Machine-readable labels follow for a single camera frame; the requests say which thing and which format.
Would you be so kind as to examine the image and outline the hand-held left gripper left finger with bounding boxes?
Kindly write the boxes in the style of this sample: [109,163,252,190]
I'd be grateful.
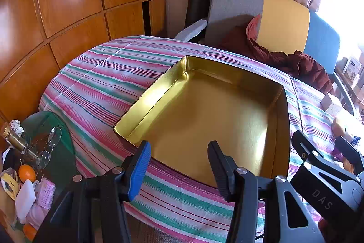
[34,141,152,243]

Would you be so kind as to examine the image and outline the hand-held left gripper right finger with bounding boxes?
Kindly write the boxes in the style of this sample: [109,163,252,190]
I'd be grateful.
[207,141,326,243]

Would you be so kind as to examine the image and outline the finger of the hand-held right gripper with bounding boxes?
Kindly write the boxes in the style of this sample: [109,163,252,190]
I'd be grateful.
[291,130,325,168]
[334,136,364,168]

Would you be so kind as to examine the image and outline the white tall box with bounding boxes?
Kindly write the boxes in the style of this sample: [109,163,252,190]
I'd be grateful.
[320,92,343,114]

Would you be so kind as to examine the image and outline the gold tin box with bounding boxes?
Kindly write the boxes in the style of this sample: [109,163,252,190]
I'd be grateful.
[113,55,291,189]

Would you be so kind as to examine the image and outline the wooden side desk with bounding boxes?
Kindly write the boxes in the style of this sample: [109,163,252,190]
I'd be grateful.
[334,59,364,118]

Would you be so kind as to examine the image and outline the green glass side table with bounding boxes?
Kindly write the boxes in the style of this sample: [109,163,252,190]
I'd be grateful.
[20,110,77,198]

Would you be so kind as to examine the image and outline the white box with blue label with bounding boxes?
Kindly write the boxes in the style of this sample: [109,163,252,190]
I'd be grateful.
[343,56,363,81]

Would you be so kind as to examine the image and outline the dark red garment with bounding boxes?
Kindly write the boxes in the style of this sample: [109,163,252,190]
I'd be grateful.
[217,15,334,95]

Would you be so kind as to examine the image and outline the pink tissue packets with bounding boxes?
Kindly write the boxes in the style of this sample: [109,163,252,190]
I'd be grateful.
[34,176,56,211]

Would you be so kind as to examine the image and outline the eyeglasses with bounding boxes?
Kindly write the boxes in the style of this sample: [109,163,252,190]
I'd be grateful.
[35,126,63,169]

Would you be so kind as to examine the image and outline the striped tablecloth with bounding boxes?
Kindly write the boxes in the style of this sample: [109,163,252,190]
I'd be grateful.
[38,35,364,243]

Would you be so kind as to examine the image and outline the orange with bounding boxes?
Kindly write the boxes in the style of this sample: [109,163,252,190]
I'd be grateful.
[22,223,39,242]
[18,164,37,183]

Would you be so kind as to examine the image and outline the white plastic case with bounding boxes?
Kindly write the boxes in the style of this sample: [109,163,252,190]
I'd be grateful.
[15,179,37,225]

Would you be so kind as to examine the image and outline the glass bottle with gold cap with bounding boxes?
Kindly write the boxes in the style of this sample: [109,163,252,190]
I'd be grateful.
[0,122,37,159]

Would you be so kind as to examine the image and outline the grey yellow blue armchair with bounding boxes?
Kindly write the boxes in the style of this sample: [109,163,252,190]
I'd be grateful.
[174,0,356,115]

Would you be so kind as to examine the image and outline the yellow white packet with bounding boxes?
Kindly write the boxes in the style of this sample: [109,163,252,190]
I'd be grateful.
[0,167,19,201]

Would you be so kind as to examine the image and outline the crumpled paper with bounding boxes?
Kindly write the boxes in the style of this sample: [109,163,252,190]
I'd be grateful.
[8,119,25,135]

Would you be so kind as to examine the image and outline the window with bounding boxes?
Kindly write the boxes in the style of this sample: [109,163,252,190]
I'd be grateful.
[318,0,364,61]

